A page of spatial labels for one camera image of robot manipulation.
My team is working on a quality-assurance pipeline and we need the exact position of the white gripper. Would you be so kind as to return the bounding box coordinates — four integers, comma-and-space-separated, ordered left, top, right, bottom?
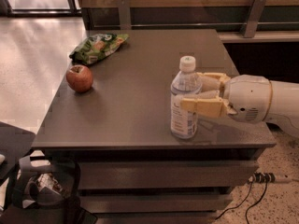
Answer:
180, 72, 272, 123

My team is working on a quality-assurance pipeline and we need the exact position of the blue plastic water bottle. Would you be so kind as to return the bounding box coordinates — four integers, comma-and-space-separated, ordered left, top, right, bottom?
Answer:
170, 56, 202, 139

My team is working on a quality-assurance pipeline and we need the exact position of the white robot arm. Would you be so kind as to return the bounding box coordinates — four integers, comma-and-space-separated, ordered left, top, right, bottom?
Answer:
178, 73, 299, 137

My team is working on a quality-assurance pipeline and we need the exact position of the green rice chip bag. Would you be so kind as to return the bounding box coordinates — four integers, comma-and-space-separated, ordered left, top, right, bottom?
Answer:
69, 34, 129, 65

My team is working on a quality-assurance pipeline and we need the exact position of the black tote bag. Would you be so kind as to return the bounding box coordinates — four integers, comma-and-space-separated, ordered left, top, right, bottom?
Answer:
0, 156, 97, 224

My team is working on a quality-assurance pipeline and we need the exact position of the white power strip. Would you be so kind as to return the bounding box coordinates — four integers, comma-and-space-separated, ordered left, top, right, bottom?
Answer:
249, 173, 292, 184

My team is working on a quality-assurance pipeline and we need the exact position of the grey drawer cabinet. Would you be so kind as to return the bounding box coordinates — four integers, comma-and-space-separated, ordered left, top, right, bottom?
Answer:
33, 30, 275, 224

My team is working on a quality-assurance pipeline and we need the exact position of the red apple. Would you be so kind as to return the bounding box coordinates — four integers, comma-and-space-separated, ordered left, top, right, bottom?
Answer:
65, 64, 93, 93

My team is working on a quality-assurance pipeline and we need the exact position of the dark side table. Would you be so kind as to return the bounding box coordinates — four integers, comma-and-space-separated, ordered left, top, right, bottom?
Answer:
0, 122, 36, 184

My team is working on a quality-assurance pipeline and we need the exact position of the metal railing bracket right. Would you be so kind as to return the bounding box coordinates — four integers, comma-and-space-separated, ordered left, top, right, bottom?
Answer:
241, 0, 267, 38

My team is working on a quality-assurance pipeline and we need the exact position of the metal railing bracket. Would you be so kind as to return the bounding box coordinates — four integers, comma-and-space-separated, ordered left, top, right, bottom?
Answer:
117, 0, 132, 30
241, 0, 267, 38

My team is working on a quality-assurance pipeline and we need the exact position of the black power cable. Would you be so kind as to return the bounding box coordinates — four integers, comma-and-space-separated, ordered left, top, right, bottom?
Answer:
214, 180, 269, 224

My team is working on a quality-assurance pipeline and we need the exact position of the metal railing bracket left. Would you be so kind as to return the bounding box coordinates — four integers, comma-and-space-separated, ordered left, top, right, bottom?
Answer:
117, 0, 132, 30

